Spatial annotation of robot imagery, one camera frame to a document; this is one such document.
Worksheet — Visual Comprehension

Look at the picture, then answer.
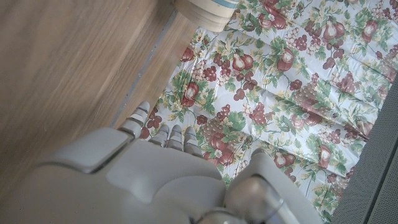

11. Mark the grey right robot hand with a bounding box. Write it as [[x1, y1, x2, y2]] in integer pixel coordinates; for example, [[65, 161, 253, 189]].
[[0, 101, 324, 224]]

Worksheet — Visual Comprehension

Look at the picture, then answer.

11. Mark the rolled colourful map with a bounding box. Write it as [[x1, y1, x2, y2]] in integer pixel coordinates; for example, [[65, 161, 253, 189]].
[[174, 0, 240, 33]]

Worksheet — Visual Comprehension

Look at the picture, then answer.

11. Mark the grey tape strip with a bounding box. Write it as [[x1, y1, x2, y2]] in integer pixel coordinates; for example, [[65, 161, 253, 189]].
[[111, 9, 178, 128]]

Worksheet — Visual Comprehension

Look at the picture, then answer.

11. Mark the floral fruit print backdrop cloth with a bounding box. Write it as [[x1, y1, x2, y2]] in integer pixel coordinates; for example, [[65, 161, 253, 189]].
[[139, 0, 398, 223]]

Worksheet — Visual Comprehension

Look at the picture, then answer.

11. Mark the grey perforated panel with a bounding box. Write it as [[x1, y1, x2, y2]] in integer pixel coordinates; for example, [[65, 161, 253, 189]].
[[331, 73, 398, 224]]

